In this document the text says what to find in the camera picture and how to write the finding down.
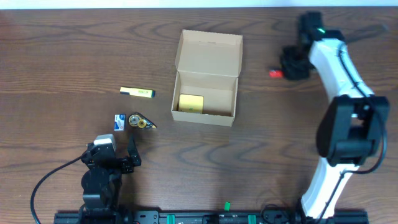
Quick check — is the red stapler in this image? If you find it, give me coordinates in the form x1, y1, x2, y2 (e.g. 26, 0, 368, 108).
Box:
269, 70, 284, 78

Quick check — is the yellow sticky note pad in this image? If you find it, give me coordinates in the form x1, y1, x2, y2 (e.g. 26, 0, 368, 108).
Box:
178, 94, 204, 114

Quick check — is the cardboard box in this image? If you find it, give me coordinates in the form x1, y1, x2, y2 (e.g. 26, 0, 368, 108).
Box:
171, 30, 243, 127

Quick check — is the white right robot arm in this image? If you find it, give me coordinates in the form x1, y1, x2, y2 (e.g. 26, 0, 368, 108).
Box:
280, 25, 389, 223

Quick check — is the yellow black correction tape dispenser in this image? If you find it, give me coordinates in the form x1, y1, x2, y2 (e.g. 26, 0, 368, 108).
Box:
127, 113, 157, 129

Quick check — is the small blue staples box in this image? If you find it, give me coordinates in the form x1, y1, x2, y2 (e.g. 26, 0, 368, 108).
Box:
114, 114, 126, 131

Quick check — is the yellow highlighter pen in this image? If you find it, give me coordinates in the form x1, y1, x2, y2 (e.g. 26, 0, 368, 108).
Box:
119, 86, 155, 98

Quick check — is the black aluminium mounting rail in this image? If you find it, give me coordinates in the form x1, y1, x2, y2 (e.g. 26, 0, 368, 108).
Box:
53, 210, 369, 224

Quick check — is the green clip on rail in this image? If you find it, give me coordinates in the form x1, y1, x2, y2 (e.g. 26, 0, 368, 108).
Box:
224, 202, 231, 212

